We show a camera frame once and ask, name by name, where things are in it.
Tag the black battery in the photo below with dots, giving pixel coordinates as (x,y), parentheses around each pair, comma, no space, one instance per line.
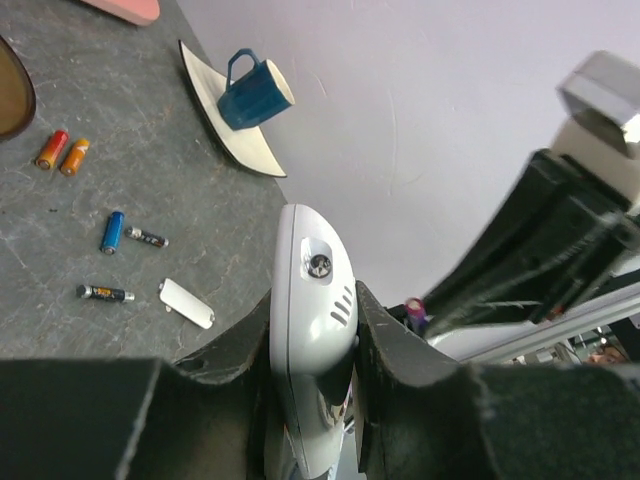
(104,294)
(146,237)

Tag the purple blue battery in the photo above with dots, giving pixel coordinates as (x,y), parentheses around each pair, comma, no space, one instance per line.
(416,317)

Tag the dark blue battery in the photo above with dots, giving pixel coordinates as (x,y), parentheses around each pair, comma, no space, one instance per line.
(112,234)

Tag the white square plate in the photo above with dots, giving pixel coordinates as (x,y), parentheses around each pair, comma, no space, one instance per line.
(247,147)

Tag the pink three-tier shelf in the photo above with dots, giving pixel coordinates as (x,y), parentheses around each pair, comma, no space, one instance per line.
(137,12)

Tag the red orange battery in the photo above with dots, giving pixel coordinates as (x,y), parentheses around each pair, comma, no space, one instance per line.
(52,149)

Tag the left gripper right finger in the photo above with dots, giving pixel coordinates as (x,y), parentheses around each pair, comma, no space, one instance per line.
(422,415)

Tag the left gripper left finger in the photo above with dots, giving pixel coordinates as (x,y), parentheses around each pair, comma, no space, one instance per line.
(202,417)

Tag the white battery cover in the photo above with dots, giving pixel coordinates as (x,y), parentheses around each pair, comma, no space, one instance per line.
(177,298)

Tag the aluminium frame profile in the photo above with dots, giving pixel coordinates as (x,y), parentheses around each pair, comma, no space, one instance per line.
(502,343)

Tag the dark blue mug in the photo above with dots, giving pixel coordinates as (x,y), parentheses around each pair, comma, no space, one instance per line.
(259,95)

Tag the white remote control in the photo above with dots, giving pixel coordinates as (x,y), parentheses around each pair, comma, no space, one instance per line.
(312,335)

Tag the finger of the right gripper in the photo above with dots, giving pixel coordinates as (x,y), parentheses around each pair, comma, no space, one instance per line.
(555,239)

